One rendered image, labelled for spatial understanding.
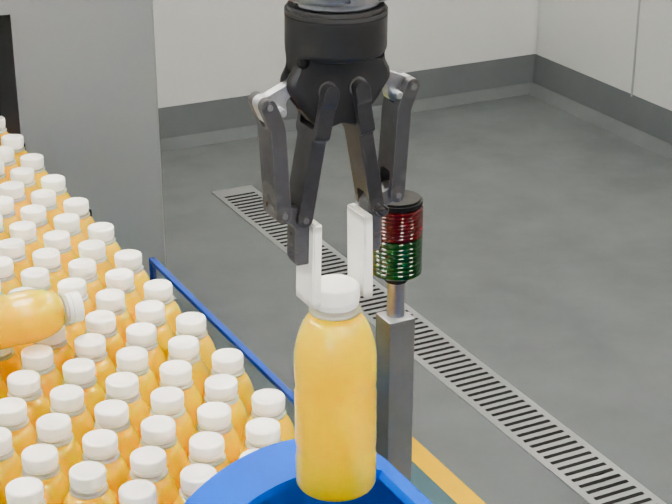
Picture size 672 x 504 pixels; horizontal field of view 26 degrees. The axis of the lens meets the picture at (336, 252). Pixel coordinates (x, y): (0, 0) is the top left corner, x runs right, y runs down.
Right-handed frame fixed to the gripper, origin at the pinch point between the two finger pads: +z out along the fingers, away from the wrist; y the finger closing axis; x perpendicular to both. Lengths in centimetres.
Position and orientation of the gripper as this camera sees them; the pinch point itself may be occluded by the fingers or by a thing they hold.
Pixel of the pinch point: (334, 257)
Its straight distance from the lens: 113.0
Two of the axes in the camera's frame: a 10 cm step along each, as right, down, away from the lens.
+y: 8.9, -1.8, 4.3
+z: -0.1, 9.2, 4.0
